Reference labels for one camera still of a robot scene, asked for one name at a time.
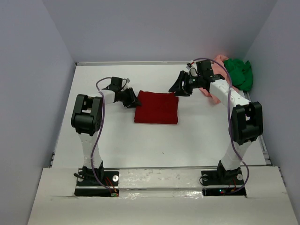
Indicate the green t-shirt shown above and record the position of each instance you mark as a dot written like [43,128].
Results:
[240,73]

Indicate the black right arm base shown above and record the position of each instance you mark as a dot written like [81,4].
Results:
[222,185]

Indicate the pink t-shirt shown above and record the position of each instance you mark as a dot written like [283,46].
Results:
[219,89]

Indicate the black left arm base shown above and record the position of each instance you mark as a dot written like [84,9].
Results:
[90,187]

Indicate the dark red t-shirt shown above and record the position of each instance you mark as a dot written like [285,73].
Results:
[157,108]

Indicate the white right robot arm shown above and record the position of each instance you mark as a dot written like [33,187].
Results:
[245,118]

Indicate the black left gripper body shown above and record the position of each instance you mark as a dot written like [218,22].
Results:
[125,96]

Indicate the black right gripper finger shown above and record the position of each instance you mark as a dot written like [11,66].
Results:
[183,93]
[180,83]

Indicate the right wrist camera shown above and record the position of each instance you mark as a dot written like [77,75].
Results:
[200,68]

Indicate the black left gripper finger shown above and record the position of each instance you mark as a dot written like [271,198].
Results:
[129,105]
[133,97]

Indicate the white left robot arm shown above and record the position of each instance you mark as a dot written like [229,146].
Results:
[88,120]

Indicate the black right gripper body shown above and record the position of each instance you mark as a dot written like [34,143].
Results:
[194,82]

